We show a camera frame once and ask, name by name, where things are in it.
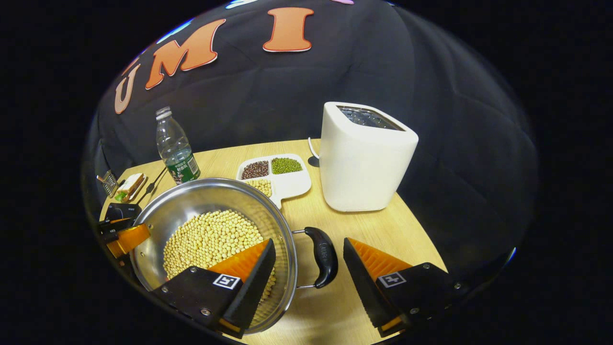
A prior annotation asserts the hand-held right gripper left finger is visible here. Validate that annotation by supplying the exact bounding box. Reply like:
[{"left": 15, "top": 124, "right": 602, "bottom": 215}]
[{"left": 152, "top": 239, "right": 277, "bottom": 339}]

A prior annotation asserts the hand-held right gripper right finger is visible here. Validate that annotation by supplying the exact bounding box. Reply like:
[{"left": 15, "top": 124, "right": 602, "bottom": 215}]
[{"left": 343, "top": 237, "right": 463, "bottom": 337}]

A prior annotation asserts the black induction cooktop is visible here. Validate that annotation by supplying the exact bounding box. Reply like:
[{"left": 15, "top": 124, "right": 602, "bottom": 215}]
[{"left": 104, "top": 203, "right": 142, "bottom": 221}]

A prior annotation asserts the pile of yellow soybeans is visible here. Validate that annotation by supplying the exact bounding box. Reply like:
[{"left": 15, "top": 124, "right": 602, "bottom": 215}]
[{"left": 163, "top": 209, "right": 276, "bottom": 302}]

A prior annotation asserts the stainless steel pot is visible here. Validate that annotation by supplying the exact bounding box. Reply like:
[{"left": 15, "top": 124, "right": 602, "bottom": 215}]
[{"left": 98, "top": 177, "right": 339, "bottom": 335}]

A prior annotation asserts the sandwich on small plate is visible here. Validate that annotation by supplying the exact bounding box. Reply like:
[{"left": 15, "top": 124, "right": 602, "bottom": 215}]
[{"left": 114, "top": 172, "right": 147, "bottom": 203}]

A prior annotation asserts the clear plastic water bottle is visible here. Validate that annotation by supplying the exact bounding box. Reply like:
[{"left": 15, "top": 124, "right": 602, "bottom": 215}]
[{"left": 155, "top": 106, "right": 201, "bottom": 185}]

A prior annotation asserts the white divided bean plate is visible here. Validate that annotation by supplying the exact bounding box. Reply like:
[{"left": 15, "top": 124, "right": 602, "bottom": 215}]
[{"left": 236, "top": 153, "right": 312, "bottom": 210}]

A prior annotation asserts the white toaster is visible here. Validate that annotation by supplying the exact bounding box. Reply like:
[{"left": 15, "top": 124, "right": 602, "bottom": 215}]
[{"left": 319, "top": 102, "right": 419, "bottom": 212}]

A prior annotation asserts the wire utensil basket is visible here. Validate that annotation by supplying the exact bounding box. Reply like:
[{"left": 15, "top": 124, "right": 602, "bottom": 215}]
[{"left": 96, "top": 170, "right": 119, "bottom": 198}]

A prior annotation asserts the black cooktop cable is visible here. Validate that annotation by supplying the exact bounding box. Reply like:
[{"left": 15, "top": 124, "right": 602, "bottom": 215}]
[{"left": 138, "top": 167, "right": 168, "bottom": 207}]

